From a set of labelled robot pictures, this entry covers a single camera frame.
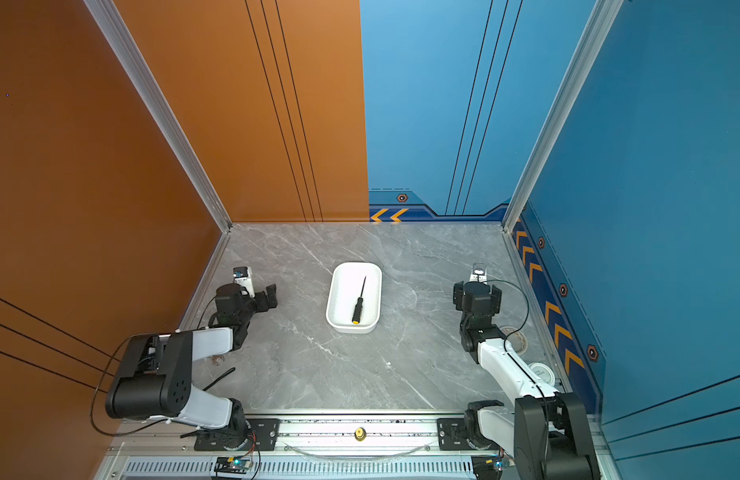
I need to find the white plastic bin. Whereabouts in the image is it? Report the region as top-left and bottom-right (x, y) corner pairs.
(325, 262), (383, 335)

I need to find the black yellow screwdriver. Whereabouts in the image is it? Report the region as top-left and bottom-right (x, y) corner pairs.
(351, 277), (367, 325)

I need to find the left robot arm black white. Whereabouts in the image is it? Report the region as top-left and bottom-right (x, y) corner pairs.
(105, 283), (278, 451)

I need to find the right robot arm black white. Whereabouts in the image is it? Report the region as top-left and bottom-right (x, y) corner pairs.
(453, 280), (601, 479)

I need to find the white round lid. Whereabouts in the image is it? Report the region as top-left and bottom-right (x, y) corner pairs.
(529, 362), (557, 386)

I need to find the left green circuit board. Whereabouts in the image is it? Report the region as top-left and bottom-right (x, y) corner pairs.
(213, 456), (255, 479)

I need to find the right small circuit board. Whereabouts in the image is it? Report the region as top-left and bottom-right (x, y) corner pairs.
(471, 456), (514, 480)

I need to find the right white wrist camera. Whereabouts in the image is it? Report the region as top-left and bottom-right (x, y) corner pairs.
(469, 262), (488, 283)

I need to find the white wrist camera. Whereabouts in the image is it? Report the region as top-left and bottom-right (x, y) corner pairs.
(232, 266), (255, 298)
(469, 262), (488, 283)

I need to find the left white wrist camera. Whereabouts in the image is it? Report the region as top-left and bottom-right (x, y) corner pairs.
(232, 266), (255, 298)

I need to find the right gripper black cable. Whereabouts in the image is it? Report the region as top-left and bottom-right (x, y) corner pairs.
(486, 279), (531, 337)

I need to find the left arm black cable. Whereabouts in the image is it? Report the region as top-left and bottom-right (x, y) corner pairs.
(89, 335), (167, 437)

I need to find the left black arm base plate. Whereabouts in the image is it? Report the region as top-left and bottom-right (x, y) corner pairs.
(193, 418), (280, 452)

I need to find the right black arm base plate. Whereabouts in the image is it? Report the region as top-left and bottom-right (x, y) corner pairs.
(436, 417), (499, 451)

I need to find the aluminium front rail frame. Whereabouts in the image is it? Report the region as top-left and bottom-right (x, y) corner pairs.
(95, 410), (509, 479)

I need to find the brass knob on rail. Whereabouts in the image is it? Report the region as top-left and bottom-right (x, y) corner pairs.
(354, 427), (367, 441)

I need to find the left aluminium corner post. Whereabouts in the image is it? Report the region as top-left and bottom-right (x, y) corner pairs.
(84, 0), (233, 234)

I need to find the aluminium corner post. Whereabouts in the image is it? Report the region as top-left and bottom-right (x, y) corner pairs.
(84, 0), (233, 234)
(502, 0), (624, 233)

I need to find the right aluminium corner post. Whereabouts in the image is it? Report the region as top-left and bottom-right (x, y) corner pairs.
(502, 0), (624, 233)

